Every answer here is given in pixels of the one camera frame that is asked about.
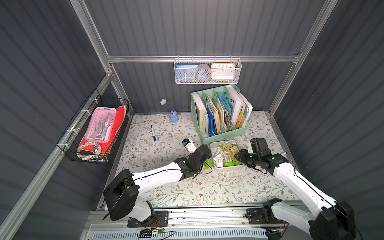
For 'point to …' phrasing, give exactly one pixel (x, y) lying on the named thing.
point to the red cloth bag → (120, 114)
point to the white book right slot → (235, 104)
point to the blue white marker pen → (154, 136)
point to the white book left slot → (201, 113)
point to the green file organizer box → (219, 113)
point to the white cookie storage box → (223, 153)
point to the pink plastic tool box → (101, 127)
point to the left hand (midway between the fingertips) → (206, 147)
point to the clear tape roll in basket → (97, 152)
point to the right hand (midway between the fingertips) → (240, 156)
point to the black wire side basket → (79, 127)
